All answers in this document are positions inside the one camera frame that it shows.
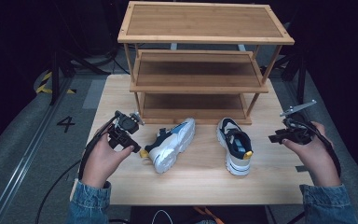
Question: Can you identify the metal floor rail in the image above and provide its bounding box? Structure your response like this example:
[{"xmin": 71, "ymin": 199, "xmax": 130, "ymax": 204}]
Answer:
[{"xmin": 0, "ymin": 77, "xmax": 74, "ymax": 224}]

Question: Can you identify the person's left hand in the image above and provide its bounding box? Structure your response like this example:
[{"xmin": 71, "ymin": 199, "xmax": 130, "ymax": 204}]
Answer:
[{"xmin": 80, "ymin": 123, "xmax": 135, "ymax": 189}]

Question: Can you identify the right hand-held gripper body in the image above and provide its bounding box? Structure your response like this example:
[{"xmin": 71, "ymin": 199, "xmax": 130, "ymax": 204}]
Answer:
[{"xmin": 279, "ymin": 99, "xmax": 318, "ymax": 146}]

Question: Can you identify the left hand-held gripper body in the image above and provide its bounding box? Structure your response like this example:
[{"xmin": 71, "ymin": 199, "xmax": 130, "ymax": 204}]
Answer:
[{"xmin": 114, "ymin": 110, "xmax": 145, "ymax": 135}]

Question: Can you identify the thin white cable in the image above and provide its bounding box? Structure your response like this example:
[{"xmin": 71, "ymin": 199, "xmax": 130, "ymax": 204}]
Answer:
[{"xmin": 151, "ymin": 208, "xmax": 174, "ymax": 224}]

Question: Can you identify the white blue sneaker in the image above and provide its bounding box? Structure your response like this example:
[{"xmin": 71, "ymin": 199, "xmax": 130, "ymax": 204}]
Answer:
[{"xmin": 139, "ymin": 117, "xmax": 197, "ymax": 175}]

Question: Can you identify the dark metal stand leg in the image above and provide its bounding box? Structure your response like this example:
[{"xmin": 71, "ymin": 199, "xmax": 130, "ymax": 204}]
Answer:
[{"xmin": 279, "ymin": 52, "xmax": 308, "ymax": 105}]

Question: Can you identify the orange strap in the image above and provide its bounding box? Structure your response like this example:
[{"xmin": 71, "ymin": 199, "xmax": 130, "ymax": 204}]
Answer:
[{"xmin": 193, "ymin": 206, "xmax": 227, "ymax": 224}]

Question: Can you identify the person's right hand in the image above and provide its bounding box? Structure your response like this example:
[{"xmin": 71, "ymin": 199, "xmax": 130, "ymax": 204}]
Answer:
[{"xmin": 282, "ymin": 120, "xmax": 343, "ymax": 188}]

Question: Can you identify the white navy sneaker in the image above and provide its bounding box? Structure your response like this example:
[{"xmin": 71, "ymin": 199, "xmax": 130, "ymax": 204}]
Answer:
[{"xmin": 215, "ymin": 117, "xmax": 255, "ymax": 176}]

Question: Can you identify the wooden three-tier shoe rack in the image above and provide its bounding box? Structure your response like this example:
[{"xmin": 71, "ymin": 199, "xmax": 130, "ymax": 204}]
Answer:
[{"xmin": 117, "ymin": 0, "xmax": 296, "ymax": 126}]

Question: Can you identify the black metal stand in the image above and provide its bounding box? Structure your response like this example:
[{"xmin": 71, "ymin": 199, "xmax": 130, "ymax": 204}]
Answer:
[{"xmin": 49, "ymin": 46, "xmax": 111, "ymax": 106}]

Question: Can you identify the yellow black floor tape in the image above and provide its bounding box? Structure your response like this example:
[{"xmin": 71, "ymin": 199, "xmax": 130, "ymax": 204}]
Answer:
[{"xmin": 34, "ymin": 71, "xmax": 77, "ymax": 95}]

